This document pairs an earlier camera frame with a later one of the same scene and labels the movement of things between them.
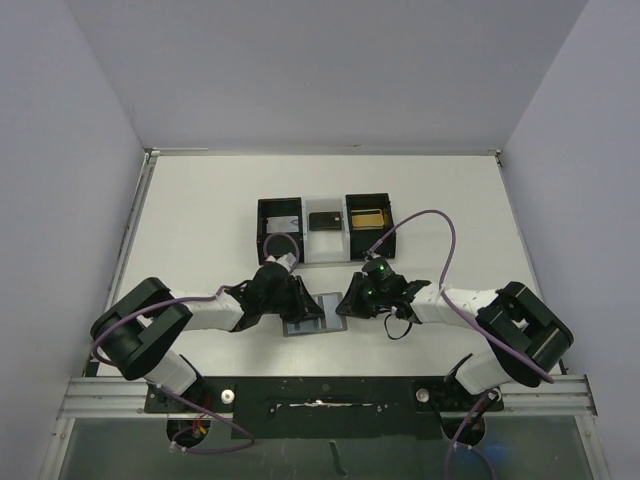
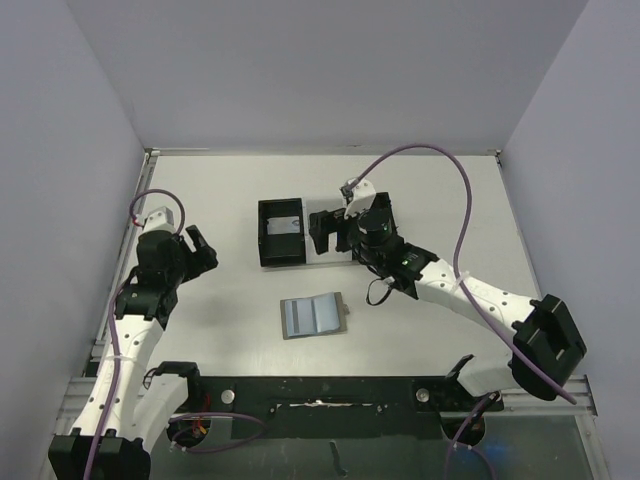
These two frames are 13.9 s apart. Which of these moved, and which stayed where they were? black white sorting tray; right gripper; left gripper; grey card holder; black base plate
Moved: left gripper; right gripper
Stayed: black base plate; grey card holder; black white sorting tray
